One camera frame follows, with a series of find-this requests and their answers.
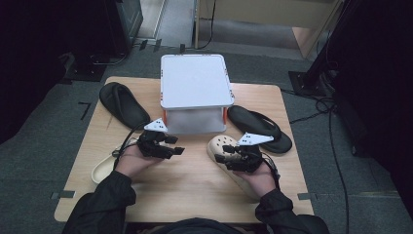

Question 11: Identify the person's left hand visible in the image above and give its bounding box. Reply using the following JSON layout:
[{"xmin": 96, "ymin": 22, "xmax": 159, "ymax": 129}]
[{"xmin": 114, "ymin": 151, "xmax": 164, "ymax": 179}]

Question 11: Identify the black hanging cable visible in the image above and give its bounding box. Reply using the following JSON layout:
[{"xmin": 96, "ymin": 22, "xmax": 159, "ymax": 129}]
[{"xmin": 196, "ymin": 0, "xmax": 218, "ymax": 51}]

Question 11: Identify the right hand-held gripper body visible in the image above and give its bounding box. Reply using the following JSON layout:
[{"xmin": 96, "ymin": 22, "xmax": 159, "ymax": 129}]
[{"xmin": 225, "ymin": 132, "xmax": 275, "ymax": 174}]

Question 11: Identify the black flip-flop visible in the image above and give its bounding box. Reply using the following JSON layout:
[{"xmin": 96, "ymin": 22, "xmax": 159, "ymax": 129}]
[
  {"xmin": 98, "ymin": 81, "xmax": 152, "ymax": 132},
  {"xmin": 226, "ymin": 104, "xmax": 293, "ymax": 155}
]

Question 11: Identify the person's dark torso clothing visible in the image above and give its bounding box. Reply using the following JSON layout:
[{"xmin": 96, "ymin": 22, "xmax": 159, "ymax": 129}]
[{"xmin": 135, "ymin": 216, "xmax": 271, "ymax": 234}]

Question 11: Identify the black corner floor tape mark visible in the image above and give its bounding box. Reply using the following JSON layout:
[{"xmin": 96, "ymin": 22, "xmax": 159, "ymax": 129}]
[{"xmin": 78, "ymin": 101, "xmax": 93, "ymax": 121}]

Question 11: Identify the person's right hand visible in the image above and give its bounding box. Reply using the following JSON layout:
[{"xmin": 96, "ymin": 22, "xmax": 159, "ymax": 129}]
[{"xmin": 233, "ymin": 160, "xmax": 278, "ymax": 200}]

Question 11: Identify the dark cabinet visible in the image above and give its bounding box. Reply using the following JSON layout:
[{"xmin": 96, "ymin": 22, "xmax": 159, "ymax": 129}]
[{"xmin": 103, "ymin": 0, "xmax": 144, "ymax": 59}]

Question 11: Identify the black metal stand with base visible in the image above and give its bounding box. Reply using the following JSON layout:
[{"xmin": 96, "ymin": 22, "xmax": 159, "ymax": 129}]
[{"xmin": 287, "ymin": 0, "xmax": 359, "ymax": 98}]

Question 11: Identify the beige clog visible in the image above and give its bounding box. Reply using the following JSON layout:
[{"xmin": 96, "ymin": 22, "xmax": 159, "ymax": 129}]
[
  {"xmin": 206, "ymin": 134, "xmax": 261, "ymax": 201},
  {"xmin": 91, "ymin": 142, "xmax": 139, "ymax": 185}
]

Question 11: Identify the black floor cable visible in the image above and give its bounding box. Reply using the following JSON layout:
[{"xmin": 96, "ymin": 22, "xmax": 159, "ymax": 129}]
[{"xmin": 281, "ymin": 87, "xmax": 353, "ymax": 234}]

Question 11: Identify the dark curtain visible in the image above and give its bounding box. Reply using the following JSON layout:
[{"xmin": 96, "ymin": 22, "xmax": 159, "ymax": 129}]
[
  {"xmin": 324, "ymin": 0, "xmax": 413, "ymax": 220},
  {"xmin": 0, "ymin": 0, "xmax": 110, "ymax": 145}
]

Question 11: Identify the left hand-held gripper black cable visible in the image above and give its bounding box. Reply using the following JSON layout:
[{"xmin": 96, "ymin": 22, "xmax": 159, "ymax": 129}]
[{"xmin": 111, "ymin": 121, "xmax": 151, "ymax": 172}]

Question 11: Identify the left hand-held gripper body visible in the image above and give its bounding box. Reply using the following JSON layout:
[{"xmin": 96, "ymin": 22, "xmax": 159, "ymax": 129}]
[{"xmin": 136, "ymin": 117, "xmax": 175, "ymax": 161}]

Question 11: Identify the black flat stand base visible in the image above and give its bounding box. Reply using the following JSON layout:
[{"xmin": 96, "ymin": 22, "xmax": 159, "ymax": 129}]
[{"xmin": 62, "ymin": 52, "xmax": 130, "ymax": 83}]

